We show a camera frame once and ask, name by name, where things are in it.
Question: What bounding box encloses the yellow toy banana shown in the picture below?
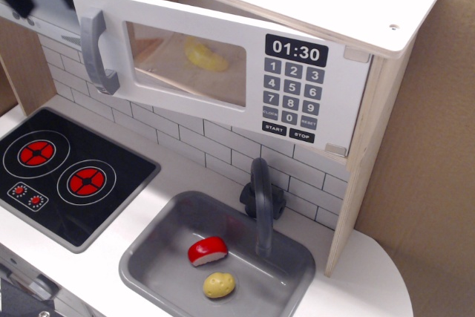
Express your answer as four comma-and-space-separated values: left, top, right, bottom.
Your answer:
184, 36, 229, 72

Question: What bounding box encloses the white toy microwave door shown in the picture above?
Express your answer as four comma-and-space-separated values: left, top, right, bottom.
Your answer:
73, 0, 371, 157

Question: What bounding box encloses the grey toy faucet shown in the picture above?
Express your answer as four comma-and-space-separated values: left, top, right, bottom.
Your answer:
240, 157, 286, 258

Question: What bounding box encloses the grey toy sink basin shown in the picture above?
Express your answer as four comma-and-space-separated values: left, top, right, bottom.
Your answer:
119, 192, 315, 316

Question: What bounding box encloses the yellow toy potato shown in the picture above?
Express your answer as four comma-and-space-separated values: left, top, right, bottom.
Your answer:
203, 272, 235, 298

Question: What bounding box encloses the white wooden microwave cabinet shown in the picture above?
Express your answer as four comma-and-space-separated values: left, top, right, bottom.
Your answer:
96, 0, 445, 278

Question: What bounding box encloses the silver oven front handle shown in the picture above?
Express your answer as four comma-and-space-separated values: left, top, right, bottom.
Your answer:
1, 244, 104, 316

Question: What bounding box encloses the black toy stovetop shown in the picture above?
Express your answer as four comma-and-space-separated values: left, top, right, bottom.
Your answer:
1, 108, 160, 253

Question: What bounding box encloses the red toy cheese wedge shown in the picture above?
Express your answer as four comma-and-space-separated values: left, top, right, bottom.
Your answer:
188, 236, 228, 267

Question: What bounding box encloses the brown cardboard panel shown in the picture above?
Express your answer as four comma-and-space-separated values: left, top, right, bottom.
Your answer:
356, 0, 474, 316

